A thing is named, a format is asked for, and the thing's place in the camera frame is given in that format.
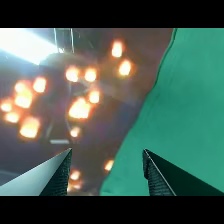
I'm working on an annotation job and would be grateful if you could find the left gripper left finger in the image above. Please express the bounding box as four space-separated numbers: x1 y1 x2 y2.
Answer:
0 147 73 197

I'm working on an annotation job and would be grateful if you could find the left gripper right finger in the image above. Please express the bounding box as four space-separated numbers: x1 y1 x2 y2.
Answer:
142 148 224 197

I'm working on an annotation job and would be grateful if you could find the dark green garment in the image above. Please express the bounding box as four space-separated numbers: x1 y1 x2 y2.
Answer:
99 28 224 197

